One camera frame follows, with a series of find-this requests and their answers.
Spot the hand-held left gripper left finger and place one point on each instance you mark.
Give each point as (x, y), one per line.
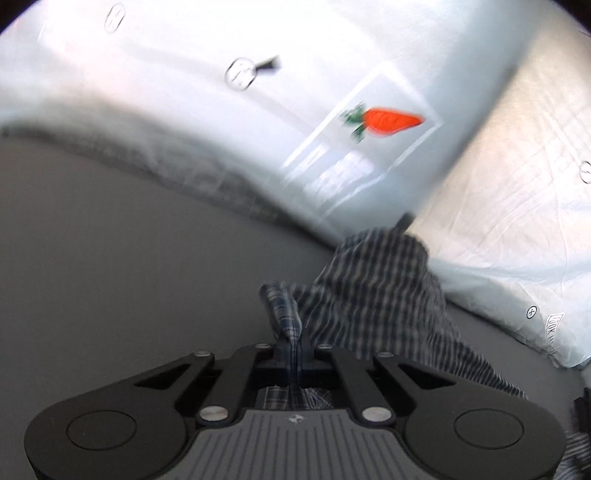
(287, 357)

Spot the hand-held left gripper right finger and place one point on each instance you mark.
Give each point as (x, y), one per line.
(302, 357)

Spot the blue plaid shirt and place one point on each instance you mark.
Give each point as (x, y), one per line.
(383, 300)

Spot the carrot print label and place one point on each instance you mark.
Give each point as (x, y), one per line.
(388, 121)

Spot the plain plastic-wrapped mattress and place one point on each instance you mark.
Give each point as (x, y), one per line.
(517, 207)

